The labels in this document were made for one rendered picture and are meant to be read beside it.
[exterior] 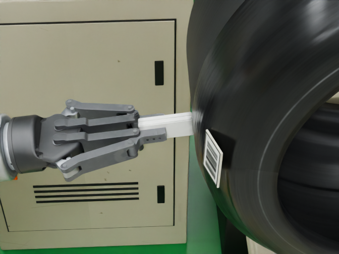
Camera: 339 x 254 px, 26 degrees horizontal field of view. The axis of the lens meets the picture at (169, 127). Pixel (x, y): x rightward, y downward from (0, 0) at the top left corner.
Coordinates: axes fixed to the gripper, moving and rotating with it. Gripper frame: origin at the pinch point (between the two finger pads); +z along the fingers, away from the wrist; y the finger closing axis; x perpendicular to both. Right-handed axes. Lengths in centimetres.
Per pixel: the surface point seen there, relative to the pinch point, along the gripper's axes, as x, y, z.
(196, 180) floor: 114, 84, -3
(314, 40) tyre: -20.8, -10.7, 17.1
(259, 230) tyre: 8.3, -11.9, 10.1
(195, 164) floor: 114, 91, -3
